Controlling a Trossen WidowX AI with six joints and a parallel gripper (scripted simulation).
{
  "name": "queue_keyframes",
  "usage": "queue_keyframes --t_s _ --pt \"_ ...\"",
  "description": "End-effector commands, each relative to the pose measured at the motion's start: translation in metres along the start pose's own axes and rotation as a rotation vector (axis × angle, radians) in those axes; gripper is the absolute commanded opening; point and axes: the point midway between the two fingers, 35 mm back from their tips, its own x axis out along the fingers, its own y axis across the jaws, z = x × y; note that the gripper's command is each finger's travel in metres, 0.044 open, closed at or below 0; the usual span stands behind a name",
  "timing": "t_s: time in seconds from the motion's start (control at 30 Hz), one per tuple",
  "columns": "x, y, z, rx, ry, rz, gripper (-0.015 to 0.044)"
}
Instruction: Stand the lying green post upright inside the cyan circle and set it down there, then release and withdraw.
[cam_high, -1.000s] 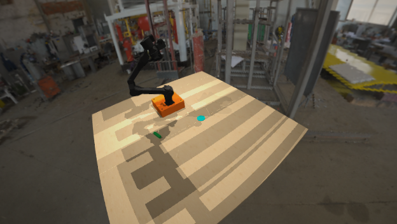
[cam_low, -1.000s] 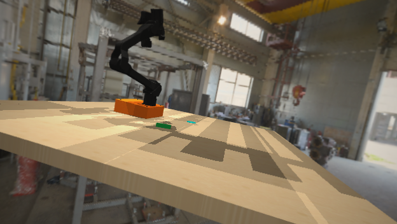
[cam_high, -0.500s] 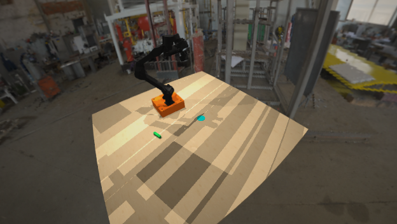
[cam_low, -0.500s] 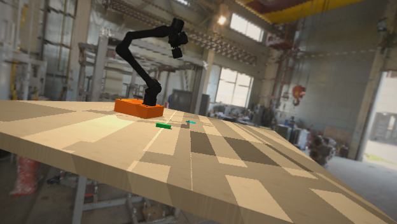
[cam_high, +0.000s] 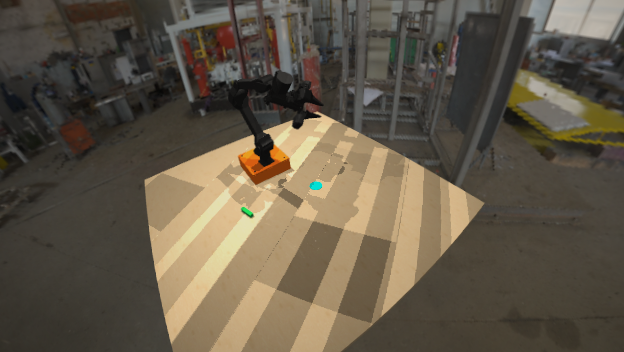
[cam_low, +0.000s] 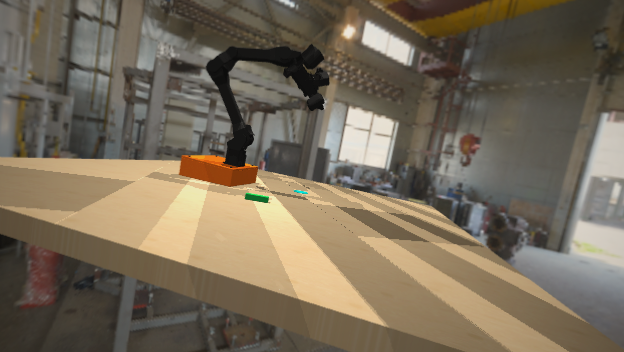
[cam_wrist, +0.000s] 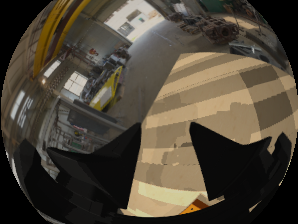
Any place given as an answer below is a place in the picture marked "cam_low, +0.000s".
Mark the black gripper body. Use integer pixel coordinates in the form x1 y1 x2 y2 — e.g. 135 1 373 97
296 72 325 111

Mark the green post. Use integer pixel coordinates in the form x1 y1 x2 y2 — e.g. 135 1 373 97
245 193 269 203

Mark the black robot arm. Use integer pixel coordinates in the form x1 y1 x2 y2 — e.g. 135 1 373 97
206 44 329 167

